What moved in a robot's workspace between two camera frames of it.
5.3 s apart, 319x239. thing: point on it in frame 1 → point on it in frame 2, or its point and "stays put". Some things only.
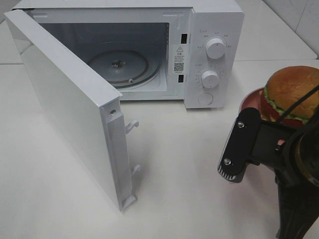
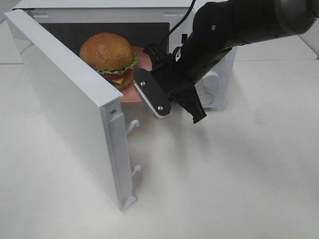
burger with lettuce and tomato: [285, 87] → [112, 56]
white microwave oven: [88, 107] stays put
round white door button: [205, 98] stays put
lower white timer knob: [210, 79] stays put
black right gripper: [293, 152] → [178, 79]
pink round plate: [253, 99] → [131, 94]
